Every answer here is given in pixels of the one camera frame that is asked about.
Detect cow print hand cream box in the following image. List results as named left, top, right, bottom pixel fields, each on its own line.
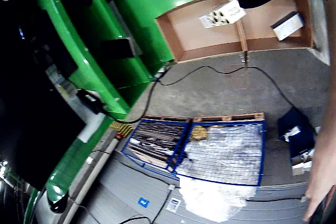
left=198, top=0, right=247, bottom=29

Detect person's bare forearm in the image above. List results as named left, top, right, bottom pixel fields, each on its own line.
left=301, top=50, right=336, bottom=222

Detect blue and white box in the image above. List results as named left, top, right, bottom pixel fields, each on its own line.
left=270, top=11, right=305, bottom=41

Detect cardboard box with flap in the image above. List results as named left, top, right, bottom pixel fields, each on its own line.
left=154, top=0, right=249, bottom=63

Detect green metal shelf unit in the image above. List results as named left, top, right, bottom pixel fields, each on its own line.
left=23, top=0, right=174, bottom=224

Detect black smartphone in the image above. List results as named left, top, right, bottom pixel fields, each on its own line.
left=101, top=37, right=136, bottom=59

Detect black power adapter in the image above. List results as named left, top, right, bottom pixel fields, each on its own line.
left=76, top=89, right=108, bottom=116

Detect wooden pallet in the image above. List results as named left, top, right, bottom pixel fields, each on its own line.
left=193, top=112, right=265, bottom=124
left=143, top=115, right=191, bottom=124

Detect blue plastic bin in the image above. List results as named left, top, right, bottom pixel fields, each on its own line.
left=278, top=108, right=316, bottom=164

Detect yellow black striped bumper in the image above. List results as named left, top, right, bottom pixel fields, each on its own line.
left=109, top=120, right=134, bottom=138

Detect blue mesh crate holding plastic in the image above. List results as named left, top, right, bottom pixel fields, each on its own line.
left=172, top=120, right=266, bottom=187

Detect white cartons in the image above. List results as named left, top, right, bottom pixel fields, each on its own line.
left=290, top=153, right=316, bottom=176

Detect blue mesh crate holding rods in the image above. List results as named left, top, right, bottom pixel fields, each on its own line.
left=121, top=118, right=191, bottom=172

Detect white plastic bag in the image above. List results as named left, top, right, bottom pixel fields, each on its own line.
left=175, top=174, right=257, bottom=223

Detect white floor label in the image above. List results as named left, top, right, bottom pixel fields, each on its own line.
left=165, top=198, right=182, bottom=213

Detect black adapter cable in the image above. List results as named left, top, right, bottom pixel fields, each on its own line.
left=103, top=74, right=161, bottom=125

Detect grey metal post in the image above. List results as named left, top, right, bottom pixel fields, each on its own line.
left=61, top=134, right=121, bottom=224

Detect black cable with white plug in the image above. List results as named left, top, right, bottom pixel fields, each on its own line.
left=246, top=195, right=309, bottom=204

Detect thin black floor cable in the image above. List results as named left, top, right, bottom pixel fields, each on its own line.
left=118, top=184, right=175, bottom=224

